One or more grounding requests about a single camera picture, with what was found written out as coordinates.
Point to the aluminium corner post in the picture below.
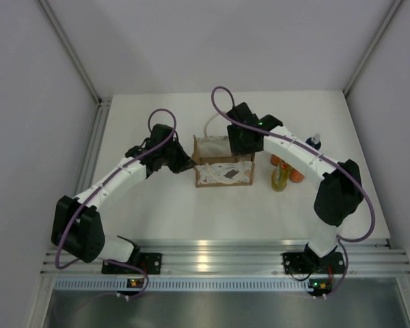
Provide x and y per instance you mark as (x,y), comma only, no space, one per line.
(382,27)
(67,46)

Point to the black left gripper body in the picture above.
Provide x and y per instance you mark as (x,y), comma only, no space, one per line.
(174,157)

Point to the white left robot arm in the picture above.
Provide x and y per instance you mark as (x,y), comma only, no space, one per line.
(78,221)

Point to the jute canvas tote bag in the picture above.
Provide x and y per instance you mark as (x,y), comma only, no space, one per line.
(216,166)

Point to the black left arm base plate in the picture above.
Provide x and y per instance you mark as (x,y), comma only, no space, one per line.
(150,263)

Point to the right aluminium corner post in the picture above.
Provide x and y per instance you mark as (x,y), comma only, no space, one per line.
(382,27)

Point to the yellow bottle red cap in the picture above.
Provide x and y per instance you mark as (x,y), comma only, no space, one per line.
(280,176)

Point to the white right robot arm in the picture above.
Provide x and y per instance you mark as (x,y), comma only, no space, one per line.
(337,184)

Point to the dark blue pump bottle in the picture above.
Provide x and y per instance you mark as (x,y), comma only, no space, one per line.
(314,141)

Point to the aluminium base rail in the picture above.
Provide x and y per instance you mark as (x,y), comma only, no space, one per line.
(264,259)

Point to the white slotted cable duct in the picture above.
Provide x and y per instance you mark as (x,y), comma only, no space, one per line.
(161,284)

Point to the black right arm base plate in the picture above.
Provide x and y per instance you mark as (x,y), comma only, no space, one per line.
(300,263)

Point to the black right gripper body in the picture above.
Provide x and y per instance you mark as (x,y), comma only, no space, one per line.
(238,145)

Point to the left aluminium corner post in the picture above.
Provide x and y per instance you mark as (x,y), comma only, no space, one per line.
(67,46)

